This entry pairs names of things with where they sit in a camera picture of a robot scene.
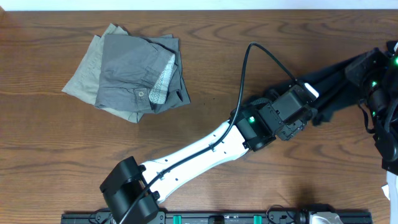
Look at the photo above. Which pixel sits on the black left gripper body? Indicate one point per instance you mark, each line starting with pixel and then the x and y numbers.
pixel 288 130

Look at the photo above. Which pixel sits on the black t-shirt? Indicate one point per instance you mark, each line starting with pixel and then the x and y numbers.
pixel 336 92

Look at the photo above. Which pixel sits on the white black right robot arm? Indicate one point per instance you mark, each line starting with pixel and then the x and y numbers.
pixel 375 75

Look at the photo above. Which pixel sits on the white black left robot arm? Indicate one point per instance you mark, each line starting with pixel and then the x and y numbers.
pixel 134 191

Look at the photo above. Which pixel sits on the white garment pile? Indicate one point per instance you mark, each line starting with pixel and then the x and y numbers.
pixel 390 191

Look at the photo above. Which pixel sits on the folded dark grey shorts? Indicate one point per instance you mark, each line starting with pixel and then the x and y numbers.
pixel 141 75

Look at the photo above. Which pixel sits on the folded beige shorts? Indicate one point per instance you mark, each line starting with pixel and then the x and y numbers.
pixel 84 83

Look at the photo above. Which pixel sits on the green rail clamp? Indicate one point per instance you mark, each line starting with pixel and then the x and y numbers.
pixel 177 219
pixel 257 219

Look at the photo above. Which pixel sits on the black aluminium mounting rail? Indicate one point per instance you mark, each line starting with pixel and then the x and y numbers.
pixel 187 218

